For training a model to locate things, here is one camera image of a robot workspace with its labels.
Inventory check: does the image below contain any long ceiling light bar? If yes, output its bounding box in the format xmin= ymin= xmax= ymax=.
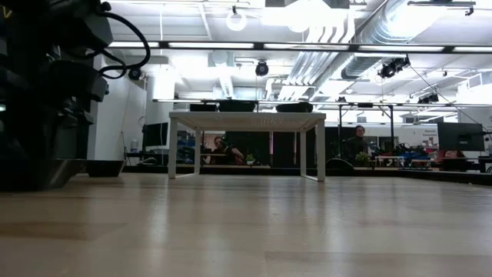
xmin=107 ymin=39 xmax=492 ymax=55

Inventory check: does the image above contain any white ring lamp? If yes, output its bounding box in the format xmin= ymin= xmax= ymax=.
xmin=225 ymin=5 xmax=248 ymax=32

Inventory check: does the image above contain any black background gantry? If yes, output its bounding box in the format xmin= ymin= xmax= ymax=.
xmin=337 ymin=101 xmax=396 ymax=157

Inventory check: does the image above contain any silver ventilation duct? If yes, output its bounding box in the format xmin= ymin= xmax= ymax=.
xmin=284 ymin=0 xmax=427 ymax=103

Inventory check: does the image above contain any person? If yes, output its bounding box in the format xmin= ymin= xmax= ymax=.
xmin=212 ymin=135 xmax=246 ymax=165
xmin=343 ymin=125 xmax=371 ymax=163

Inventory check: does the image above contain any black computer monitor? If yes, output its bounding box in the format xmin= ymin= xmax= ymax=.
xmin=141 ymin=122 xmax=170 ymax=148
xmin=437 ymin=122 xmax=486 ymax=152

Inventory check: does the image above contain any black ceiling camera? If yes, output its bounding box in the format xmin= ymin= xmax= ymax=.
xmin=254 ymin=60 xmax=270 ymax=78
xmin=127 ymin=65 xmax=144 ymax=82

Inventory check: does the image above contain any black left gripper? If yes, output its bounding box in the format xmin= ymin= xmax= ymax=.
xmin=38 ymin=59 xmax=111 ymax=161

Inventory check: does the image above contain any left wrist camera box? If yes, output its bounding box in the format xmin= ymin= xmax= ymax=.
xmin=57 ymin=13 xmax=115 ymax=51

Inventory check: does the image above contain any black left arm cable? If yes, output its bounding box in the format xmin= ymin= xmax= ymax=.
xmin=95 ymin=2 xmax=151 ymax=81

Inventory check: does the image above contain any black aluminium table frame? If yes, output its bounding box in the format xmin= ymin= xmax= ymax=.
xmin=122 ymin=164 xmax=492 ymax=186

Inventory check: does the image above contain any black ceiling spotlight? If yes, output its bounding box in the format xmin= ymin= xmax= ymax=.
xmin=377 ymin=55 xmax=411 ymax=80
xmin=417 ymin=93 xmax=440 ymax=105

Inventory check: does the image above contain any black wavy square mini plate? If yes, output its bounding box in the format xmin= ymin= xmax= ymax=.
xmin=0 ymin=158 xmax=86 ymax=192
xmin=217 ymin=99 xmax=258 ymax=106
xmin=218 ymin=104 xmax=258 ymax=113
xmin=85 ymin=159 xmax=126 ymax=179

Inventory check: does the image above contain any white perforated metal shelf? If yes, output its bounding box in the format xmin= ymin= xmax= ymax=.
xmin=168 ymin=111 xmax=327 ymax=182

